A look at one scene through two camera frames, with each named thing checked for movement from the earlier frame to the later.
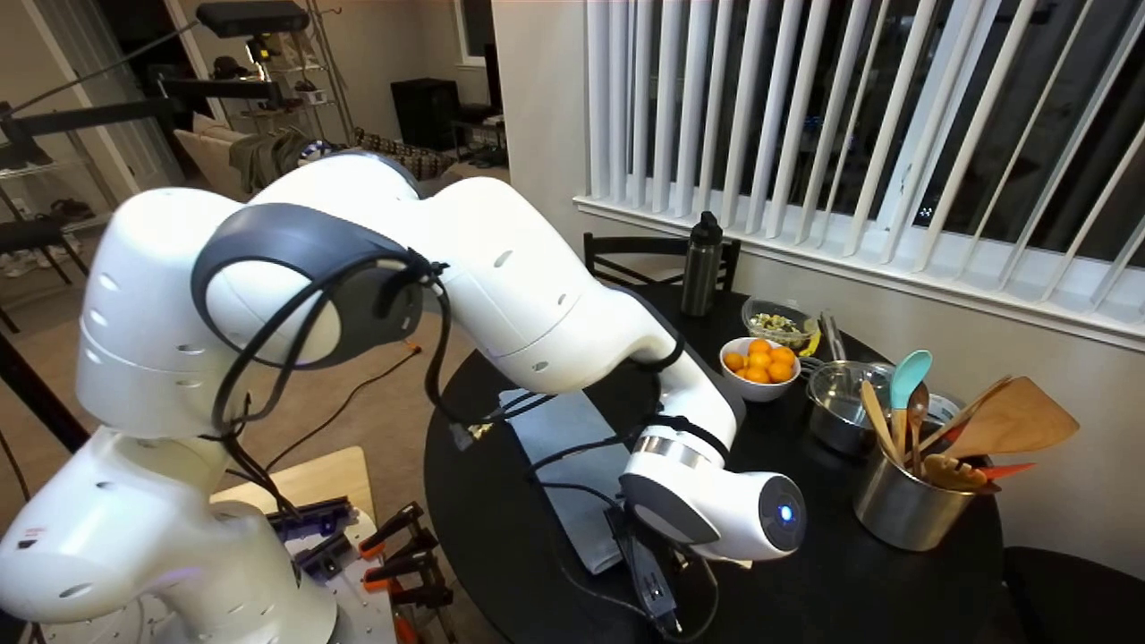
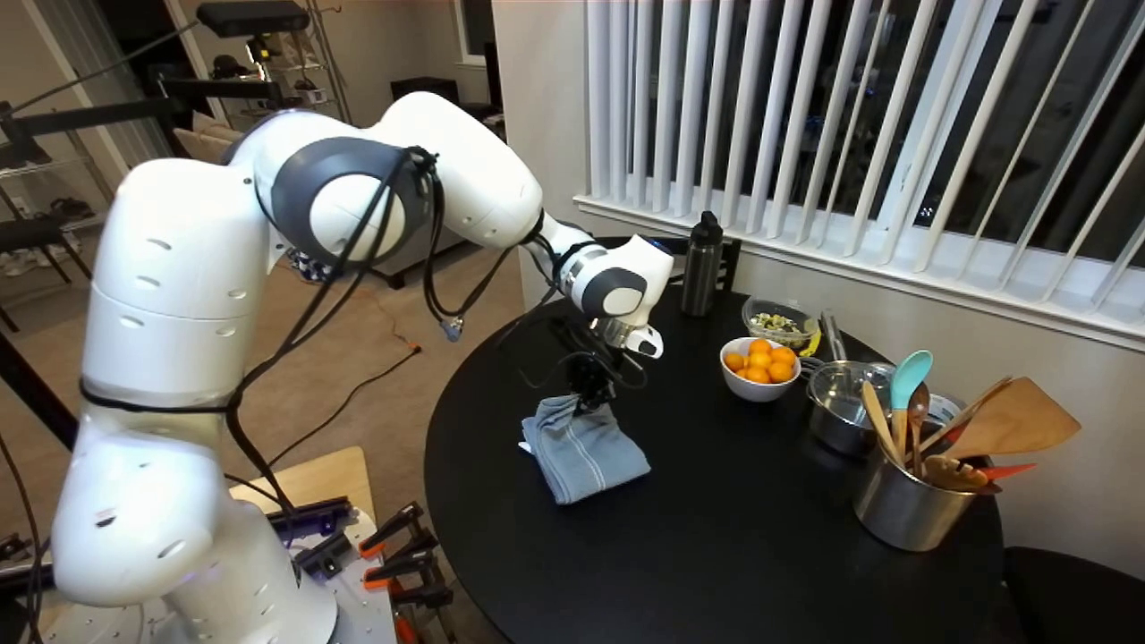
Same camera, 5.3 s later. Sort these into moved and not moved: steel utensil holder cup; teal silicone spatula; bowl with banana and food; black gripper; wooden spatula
Moved: black gripper
Not moved: steel utensil holder cup; teal silicone spatula; bowl with banana and food; wooden spatula
